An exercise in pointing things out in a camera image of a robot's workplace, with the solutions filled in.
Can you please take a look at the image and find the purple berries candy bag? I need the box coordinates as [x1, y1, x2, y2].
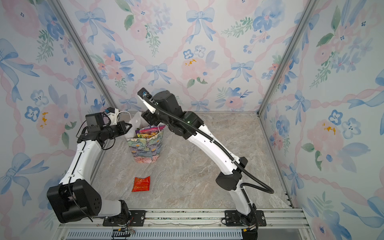
[136, 125, 166, 134]

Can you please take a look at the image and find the floral paper gift bag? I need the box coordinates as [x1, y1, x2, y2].
[117, 111, 164, 164]

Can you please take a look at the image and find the small red snack packet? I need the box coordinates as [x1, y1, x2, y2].
[132, 176, 151, 192]

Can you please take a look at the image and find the yellow candy bag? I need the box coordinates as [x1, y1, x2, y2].
[137, 132, 161, 139]

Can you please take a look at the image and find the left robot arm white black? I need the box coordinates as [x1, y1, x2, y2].
[47, 121, 132, 226]

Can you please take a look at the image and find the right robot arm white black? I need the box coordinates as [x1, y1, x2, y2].
[138, 88, 257, 228]

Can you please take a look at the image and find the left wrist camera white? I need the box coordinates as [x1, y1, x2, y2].
[86, 107, 120, 127]

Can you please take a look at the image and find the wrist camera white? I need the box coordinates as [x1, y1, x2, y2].
[86, 107, 120, 127]
[138, 88, 157, 114]

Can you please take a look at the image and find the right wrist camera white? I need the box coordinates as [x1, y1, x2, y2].
[138, 88, 157, 114]

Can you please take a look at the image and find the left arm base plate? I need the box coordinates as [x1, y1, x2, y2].
[103, 210, 147, 227]

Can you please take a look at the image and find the aluminium mounting rail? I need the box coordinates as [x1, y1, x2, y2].
[56, 208, 310, 234]

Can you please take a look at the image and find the black connector with wires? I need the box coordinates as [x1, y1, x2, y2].
[111, 227, 136, 240]

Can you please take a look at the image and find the left aluminium corner post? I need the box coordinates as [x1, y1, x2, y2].
[48, 1, 119, 108]

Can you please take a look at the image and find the aluminium corner post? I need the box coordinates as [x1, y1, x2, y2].
[48, 1, 119, 108]
[257, 0, 318, 118]

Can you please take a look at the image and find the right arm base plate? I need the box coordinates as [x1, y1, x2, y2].
[222, 210, 267, 227]

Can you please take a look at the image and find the right aluminium corner post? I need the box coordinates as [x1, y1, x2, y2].
[257, 0, 318, 118]

